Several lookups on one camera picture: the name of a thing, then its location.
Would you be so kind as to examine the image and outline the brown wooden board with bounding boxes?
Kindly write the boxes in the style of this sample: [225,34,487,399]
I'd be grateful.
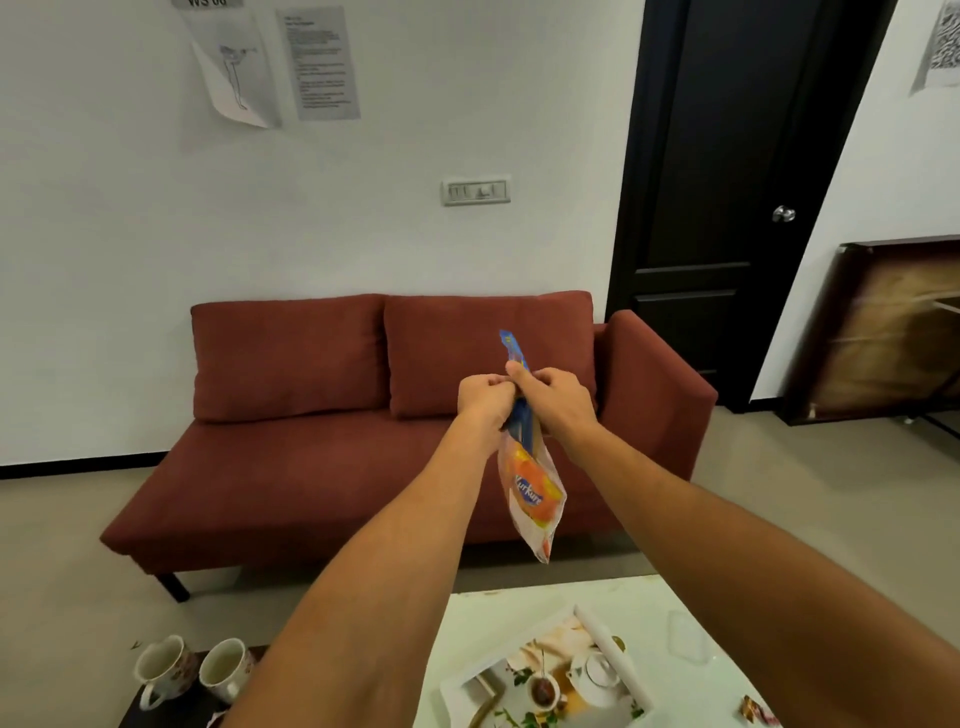
[776,234,960,427]

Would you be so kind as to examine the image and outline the clear plastic container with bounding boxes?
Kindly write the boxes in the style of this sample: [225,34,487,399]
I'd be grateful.
[665,608,714,665]

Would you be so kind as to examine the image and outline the white printed tray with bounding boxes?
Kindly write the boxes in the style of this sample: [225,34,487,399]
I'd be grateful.
[438,603,655,728]

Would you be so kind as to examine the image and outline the small code paper sheet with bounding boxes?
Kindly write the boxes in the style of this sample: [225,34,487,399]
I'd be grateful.
[911,0,960,95]

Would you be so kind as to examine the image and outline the person's right hand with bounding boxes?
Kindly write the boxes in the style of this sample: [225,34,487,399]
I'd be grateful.
[504,361,599,451]

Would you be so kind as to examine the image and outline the white floral mug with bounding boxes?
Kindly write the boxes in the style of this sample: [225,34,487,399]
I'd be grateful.
[198,637,256,706]
[133,635,200,712]

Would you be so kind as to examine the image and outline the clear zip bag blue seal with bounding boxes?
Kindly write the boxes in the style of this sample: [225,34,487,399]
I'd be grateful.
[496,329,569,565]

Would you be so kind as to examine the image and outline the person's right forearm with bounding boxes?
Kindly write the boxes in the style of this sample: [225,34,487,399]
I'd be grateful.
[558,423,960,728]

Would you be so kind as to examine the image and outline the curled drawing paper sheet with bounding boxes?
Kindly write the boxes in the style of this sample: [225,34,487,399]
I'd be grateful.
[179,7,283,130]

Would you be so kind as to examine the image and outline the person's left forearm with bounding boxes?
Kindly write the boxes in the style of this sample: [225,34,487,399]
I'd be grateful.
[224,419,496,728]

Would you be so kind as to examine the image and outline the red fabric sofa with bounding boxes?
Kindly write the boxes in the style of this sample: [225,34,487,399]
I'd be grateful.
[99,290,720,604]

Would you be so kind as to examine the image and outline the person's left hand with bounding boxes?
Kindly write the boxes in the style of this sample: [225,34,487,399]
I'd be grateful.
[457,372,519,436]

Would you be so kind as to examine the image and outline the red sofa back cushion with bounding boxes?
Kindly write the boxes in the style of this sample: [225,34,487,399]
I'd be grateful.
[383,290,599,420]
[191,293,390,424]

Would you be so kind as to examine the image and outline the brown candy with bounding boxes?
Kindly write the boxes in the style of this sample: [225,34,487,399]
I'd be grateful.
[738,695,781,728]

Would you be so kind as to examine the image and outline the folding table black legs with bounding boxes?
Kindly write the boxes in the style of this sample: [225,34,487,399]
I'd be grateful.
[903,296,960,440]

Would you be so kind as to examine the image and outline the black woven stool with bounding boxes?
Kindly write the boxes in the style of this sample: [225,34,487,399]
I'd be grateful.
[118,644,271,728]

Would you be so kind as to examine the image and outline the white wall switch panel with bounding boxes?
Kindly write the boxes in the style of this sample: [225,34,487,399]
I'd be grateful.
[440,175,513,208]

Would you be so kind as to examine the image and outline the black door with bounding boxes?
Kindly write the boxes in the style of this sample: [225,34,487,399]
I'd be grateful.
[605,0,898,414]

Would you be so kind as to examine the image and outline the text paper sheet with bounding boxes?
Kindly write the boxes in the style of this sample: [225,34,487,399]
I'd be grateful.
[275,5,361,123]

